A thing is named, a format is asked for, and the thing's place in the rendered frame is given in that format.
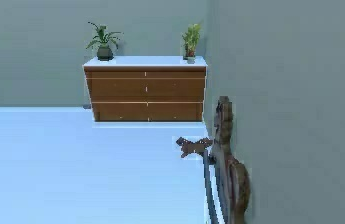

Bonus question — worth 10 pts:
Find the brown white-topped chest of drawers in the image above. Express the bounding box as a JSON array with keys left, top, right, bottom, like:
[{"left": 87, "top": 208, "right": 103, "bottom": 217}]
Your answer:
[{"left": 82, "top": 55, "right": 208, "bottom": 123}]

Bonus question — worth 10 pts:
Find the light green plant in small pot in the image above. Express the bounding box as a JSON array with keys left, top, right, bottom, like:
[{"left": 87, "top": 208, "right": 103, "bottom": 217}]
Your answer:
[{"left": 181, "top": 23, "right": 202, "bottom": 64}]

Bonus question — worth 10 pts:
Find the green plant in dark pot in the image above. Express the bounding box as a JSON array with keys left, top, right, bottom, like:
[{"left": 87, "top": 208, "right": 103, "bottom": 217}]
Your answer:
[{"left": 85, "top": 21, "right": 124, "bottom": 62}]

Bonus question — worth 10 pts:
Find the brown carved rocking horse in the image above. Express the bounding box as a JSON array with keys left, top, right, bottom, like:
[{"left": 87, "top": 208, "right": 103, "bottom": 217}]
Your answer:
[{"left": 175, "top": 95, "right": 252, "bottom": 224}]

